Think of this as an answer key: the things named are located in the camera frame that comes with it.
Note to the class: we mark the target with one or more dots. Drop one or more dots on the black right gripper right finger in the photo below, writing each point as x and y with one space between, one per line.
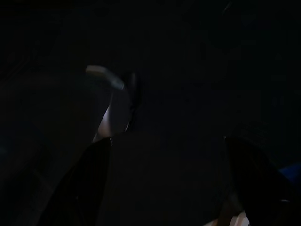
265 195

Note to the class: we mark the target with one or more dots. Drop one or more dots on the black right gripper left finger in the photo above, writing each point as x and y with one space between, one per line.
80 188

